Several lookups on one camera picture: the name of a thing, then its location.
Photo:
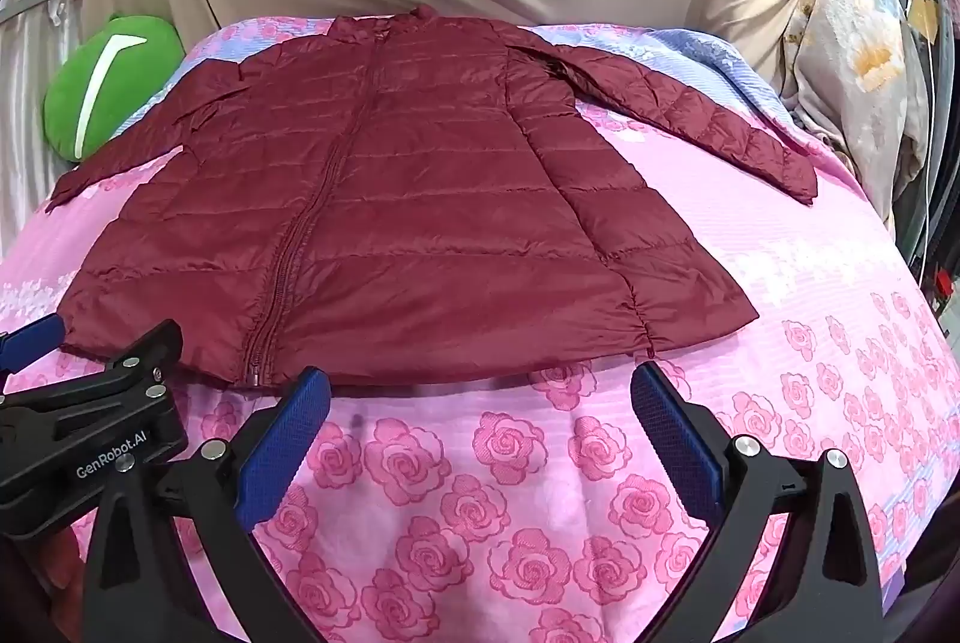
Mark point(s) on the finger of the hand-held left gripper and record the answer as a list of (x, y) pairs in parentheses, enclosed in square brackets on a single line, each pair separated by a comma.
[(142, 354), (30, 341)]

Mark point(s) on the yellow tag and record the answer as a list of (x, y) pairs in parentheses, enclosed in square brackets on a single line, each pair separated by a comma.
[(924, 16)]

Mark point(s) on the maroon puffer jacket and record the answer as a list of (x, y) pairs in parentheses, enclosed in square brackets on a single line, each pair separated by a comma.
[(420, 223)]

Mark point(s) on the pink floral bed sheet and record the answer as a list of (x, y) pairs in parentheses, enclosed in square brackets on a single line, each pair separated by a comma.
[(540, 478)]

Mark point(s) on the silver grey curtain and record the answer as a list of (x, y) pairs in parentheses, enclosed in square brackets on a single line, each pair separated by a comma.
[(30, 110)]

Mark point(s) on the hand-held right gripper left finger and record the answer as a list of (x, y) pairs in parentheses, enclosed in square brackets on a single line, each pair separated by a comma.
[(291, 442)]

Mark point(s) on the green plush pillow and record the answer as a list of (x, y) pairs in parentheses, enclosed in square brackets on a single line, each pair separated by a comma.
[(112, 88)]

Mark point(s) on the cream floral cloth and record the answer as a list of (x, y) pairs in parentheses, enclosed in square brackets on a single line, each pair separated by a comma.
[(862, 57)]

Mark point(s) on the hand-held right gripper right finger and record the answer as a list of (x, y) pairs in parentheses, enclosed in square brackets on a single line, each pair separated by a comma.
[(675, 444)]

